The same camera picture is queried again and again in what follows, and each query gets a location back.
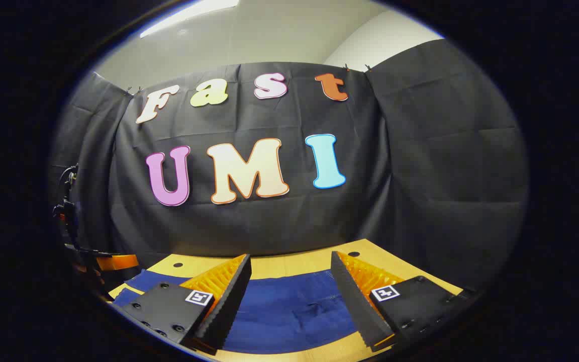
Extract black backdrop cloth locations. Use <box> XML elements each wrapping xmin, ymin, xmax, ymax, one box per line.
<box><xmin>51</xmin><ymin>39</ymin><xmax>529</xmax><ymax>290</ymax></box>

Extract blue denim jeans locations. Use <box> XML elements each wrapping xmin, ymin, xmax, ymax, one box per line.
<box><xmin>111</xmin><ymin>269</ymin><xmax>358</xmax><ymax>355</ymax></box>

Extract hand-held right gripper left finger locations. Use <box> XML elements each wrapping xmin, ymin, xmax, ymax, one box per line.
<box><xmin>115</xmin><ymin>254</ymin><xmax>252</xmax><ymax>355</ymax></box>

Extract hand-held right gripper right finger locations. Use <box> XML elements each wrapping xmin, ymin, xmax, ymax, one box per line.
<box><xmin>330</xmin><ymin>250</ymin><xmax>478</xmax><ymax>352</ymax></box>

